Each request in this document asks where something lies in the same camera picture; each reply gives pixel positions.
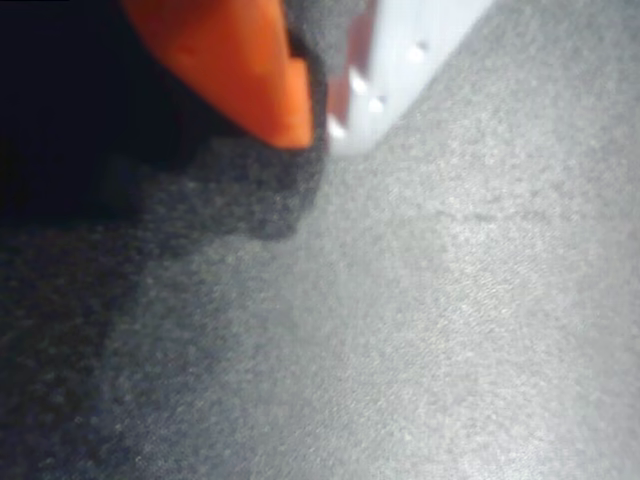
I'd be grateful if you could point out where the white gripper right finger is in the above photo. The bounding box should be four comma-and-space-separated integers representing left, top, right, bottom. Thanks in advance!
326, 0, 497, 158

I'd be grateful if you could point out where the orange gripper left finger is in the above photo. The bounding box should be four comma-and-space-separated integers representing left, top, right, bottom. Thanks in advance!
119, 0, 316, 151

